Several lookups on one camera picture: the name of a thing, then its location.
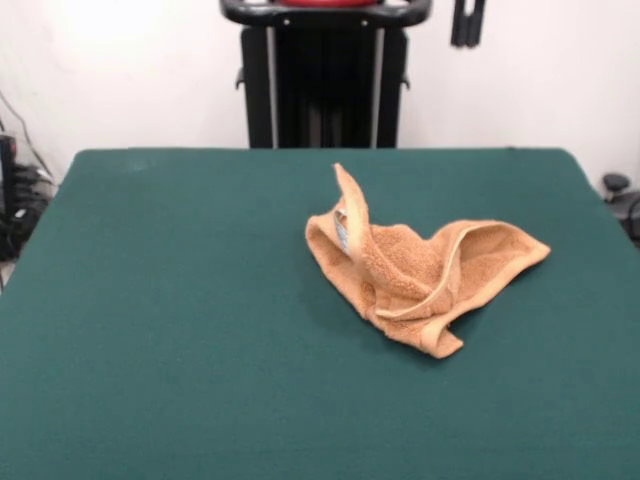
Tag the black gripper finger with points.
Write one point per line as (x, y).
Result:
(473, 25)

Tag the orange terry towel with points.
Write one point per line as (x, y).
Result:
(400, 260)

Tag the black office chair base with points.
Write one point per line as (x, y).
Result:
(625, 200)

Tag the dark green table cloth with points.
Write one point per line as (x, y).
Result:
(150, 300)

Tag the black electronics box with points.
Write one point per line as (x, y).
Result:
(7, 175)

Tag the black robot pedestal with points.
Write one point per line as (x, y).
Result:
(325, 75)

